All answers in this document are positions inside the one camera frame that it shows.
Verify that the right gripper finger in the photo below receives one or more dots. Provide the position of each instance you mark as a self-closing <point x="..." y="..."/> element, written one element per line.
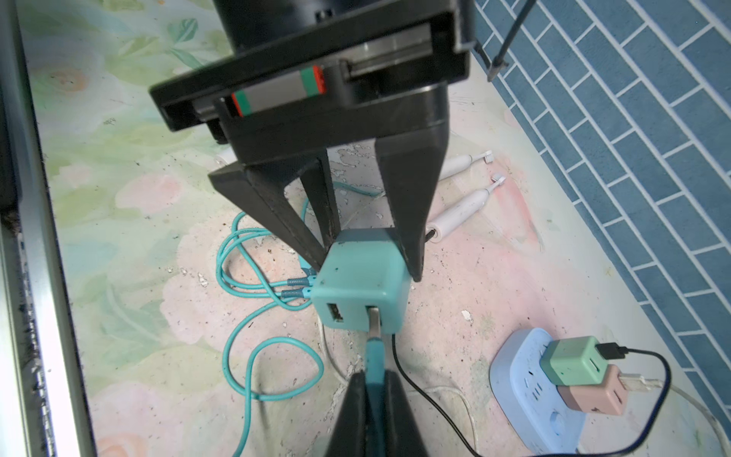
<point x="349" y="435"/>
<point x="402" y="435"/>

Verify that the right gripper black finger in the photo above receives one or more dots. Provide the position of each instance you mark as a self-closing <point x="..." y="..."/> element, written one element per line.
<point x="259" y="191"/>

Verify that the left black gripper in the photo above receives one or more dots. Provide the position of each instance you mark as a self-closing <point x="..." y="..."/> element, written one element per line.
<point x="309" y="75"/>

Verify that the white electric toothbrush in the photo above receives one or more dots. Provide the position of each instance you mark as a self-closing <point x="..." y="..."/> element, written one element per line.
<point x="447" y="221"/>
<point x="458" y="164"/>

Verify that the teal small plug adapter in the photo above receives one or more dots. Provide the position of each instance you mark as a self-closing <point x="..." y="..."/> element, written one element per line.
<point x="363" y="269"/>

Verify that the green plug adapter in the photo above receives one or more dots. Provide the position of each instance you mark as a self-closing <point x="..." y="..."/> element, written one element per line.
<point x="574" y="362"/>

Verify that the pink plug adapter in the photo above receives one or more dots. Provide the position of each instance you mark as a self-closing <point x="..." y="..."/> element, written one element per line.
<point x="610" y="397"/>

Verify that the blue power strip cube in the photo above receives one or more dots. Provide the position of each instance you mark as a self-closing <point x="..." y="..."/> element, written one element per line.
<point x="531" y="402"/>

